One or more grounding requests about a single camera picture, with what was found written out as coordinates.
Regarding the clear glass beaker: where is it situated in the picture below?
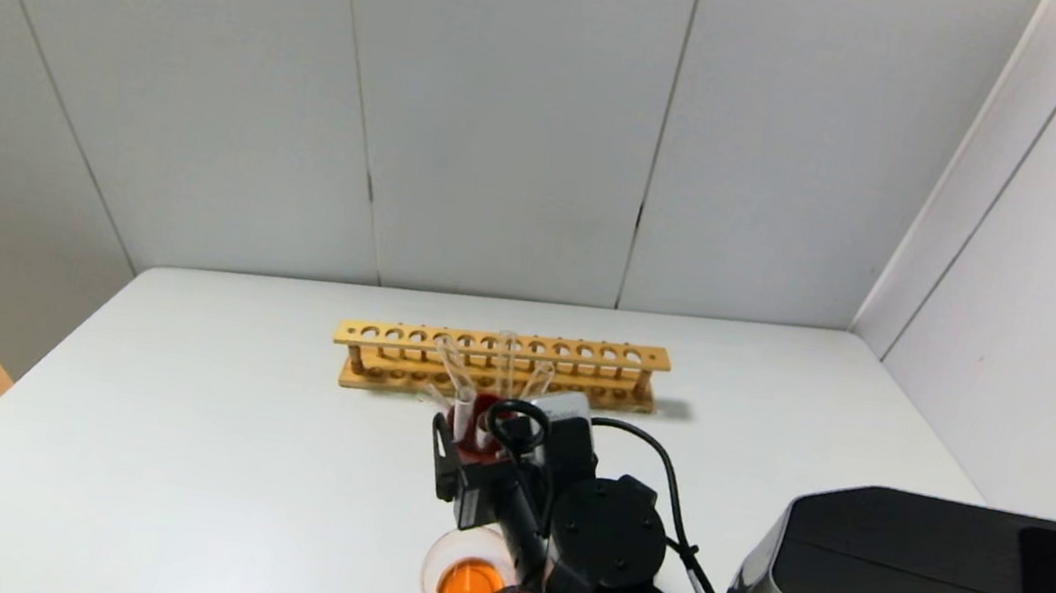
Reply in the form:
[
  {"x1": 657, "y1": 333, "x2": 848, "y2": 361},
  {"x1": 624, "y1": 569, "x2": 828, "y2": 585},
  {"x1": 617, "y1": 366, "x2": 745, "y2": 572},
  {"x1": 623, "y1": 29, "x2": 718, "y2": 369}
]
[{"x1": 417, "y1": 518, "x2": 550, "y2": 593}]

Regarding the black camera cable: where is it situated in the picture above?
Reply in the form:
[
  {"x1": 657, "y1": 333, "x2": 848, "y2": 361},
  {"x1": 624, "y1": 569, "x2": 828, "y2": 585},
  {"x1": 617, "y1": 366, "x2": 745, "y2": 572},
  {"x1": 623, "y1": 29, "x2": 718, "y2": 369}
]
[{"x1": 462, "y1": 396, "x2": 745, "y2": 593}]

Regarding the wooden test tube rack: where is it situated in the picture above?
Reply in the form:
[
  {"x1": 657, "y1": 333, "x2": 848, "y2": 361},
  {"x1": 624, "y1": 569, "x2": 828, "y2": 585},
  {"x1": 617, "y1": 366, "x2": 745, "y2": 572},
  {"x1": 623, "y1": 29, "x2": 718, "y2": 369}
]
[{"x1": 327, "y1": 307, "x2": 674, "y2": 428}]

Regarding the dark red cup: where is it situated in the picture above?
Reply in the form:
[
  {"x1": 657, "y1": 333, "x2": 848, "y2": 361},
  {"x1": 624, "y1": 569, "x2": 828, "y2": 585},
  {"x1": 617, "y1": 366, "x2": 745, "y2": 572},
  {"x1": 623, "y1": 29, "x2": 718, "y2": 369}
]
[{"x1": 445, "y1": 388, "x2": 517, "y2": 464}]

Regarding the empty clear glass test tube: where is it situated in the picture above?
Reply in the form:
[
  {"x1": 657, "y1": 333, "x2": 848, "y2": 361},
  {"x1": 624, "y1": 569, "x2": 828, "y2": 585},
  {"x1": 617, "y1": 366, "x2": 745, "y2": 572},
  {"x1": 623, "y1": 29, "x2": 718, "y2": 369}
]
[
  {"x1": 428, "y1": 332, "x2": 476, "y2": 399},
  {"x1": 420, "y1": 380, "x2": 458, "y2": 419},
  {"x1": 489, "y1": 329, "x2": 523, "y2": 403}
]

